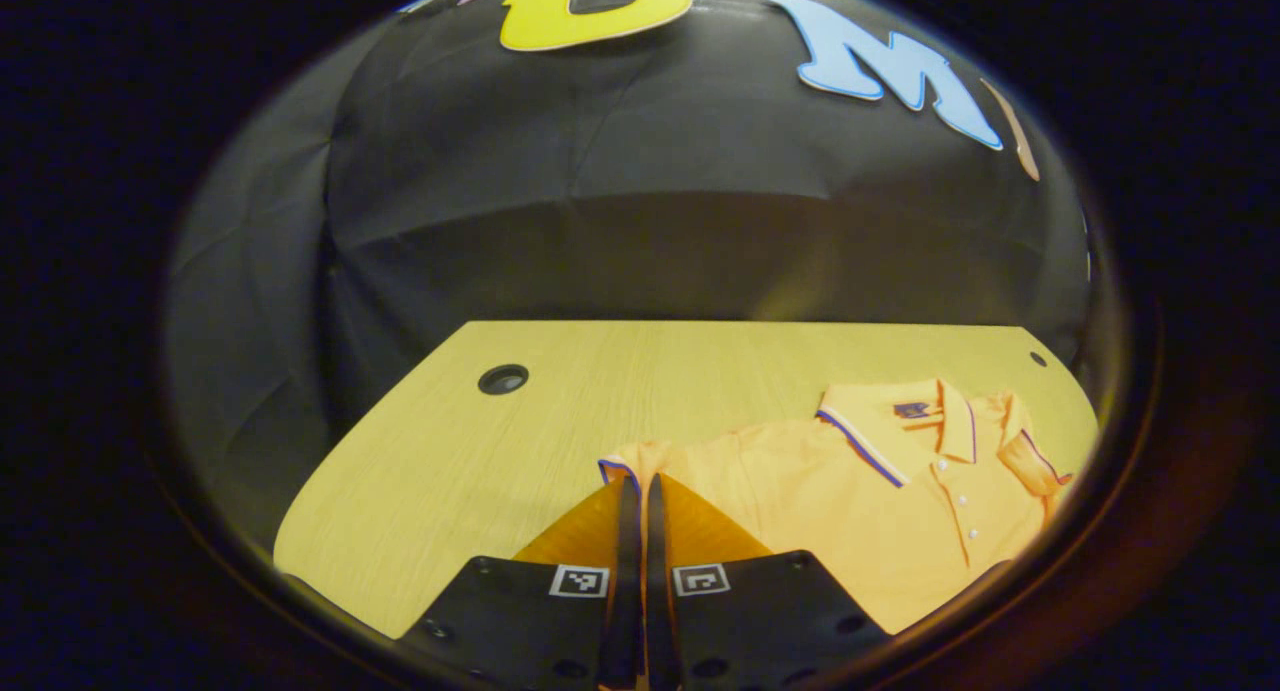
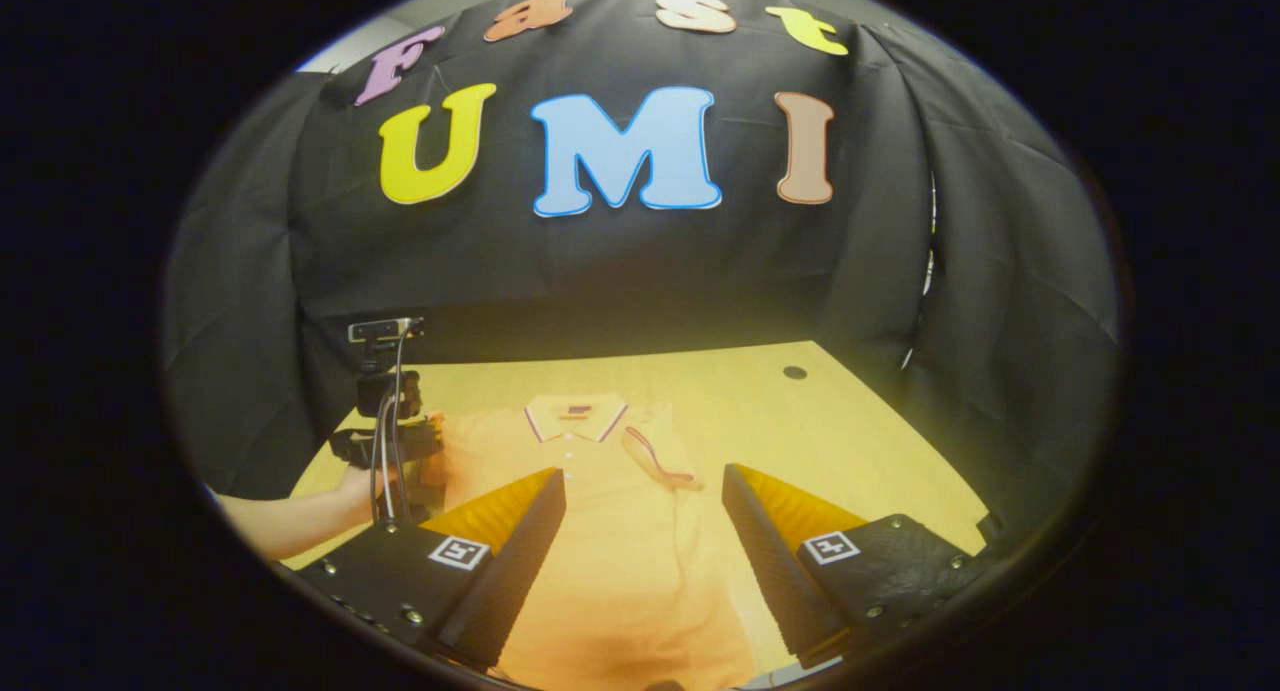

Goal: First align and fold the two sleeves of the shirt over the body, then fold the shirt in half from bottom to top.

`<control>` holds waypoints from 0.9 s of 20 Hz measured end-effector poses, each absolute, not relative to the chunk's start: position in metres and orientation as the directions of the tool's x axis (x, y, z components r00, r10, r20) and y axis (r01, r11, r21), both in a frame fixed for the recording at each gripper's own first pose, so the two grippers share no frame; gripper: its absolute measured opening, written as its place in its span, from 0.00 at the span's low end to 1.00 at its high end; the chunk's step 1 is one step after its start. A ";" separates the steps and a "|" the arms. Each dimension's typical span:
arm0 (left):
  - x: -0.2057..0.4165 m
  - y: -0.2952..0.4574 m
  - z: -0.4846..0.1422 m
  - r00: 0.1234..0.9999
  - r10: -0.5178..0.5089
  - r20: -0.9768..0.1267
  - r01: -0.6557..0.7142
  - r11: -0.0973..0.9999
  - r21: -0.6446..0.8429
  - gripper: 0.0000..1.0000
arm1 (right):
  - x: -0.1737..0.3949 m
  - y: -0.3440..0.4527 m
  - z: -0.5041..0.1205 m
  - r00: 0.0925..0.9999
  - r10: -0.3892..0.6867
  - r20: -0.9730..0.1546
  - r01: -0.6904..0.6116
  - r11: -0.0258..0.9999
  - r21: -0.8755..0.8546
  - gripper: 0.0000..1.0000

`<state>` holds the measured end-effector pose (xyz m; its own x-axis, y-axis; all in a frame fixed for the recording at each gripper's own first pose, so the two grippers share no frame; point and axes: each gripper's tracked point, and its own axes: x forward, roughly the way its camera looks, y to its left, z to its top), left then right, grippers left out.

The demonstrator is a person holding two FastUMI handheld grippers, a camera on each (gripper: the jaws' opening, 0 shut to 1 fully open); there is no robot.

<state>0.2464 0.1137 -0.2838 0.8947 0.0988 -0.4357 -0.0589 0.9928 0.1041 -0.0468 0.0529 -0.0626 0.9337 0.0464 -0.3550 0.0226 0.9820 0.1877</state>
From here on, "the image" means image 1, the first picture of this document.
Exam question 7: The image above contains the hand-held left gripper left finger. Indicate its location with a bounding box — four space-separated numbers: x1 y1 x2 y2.
400 476 642 691

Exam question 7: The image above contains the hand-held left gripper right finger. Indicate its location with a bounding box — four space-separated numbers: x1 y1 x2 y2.
645 474 891 691

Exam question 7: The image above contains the black backdrop cloth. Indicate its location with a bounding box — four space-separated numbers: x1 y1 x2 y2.
162 0 1099 572

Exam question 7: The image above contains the orange T-shirt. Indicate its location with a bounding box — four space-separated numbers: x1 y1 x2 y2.
598 376 1076 637

